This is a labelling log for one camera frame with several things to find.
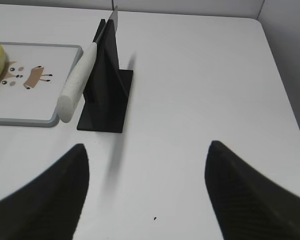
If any white grey cutting board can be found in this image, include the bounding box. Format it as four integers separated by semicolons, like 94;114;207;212
0;42;83;128

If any white handled cleaver knife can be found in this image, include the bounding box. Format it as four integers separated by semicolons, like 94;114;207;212
56;6;118;123

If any black knife stand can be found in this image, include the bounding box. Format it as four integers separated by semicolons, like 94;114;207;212
76;19;134;133

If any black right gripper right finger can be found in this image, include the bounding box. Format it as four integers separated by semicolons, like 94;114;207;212
204;140;300;240

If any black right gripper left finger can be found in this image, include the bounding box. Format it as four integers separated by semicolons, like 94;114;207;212
0;143;90;240

